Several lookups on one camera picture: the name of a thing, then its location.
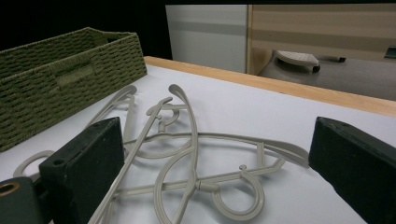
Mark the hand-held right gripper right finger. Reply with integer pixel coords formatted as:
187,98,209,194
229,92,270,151
308,117,396,224

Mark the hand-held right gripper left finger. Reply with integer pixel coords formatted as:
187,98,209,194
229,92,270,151
38,117,125,224

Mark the green woven basket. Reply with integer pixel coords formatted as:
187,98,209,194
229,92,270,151
0,26,149,153

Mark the beige plastic clothes hanger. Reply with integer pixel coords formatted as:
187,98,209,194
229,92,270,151
12,84,138,180
88,83,200,224
113,132,311,222

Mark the office chair base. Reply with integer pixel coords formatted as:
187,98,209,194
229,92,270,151
258,49,321,78

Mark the light wooden desk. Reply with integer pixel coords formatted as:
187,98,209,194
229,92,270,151
246,3,396,76

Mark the black curtain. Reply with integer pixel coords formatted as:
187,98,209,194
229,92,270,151
0,0,173,60

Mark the white cabinet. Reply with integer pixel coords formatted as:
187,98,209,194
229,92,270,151
164,4,249,74

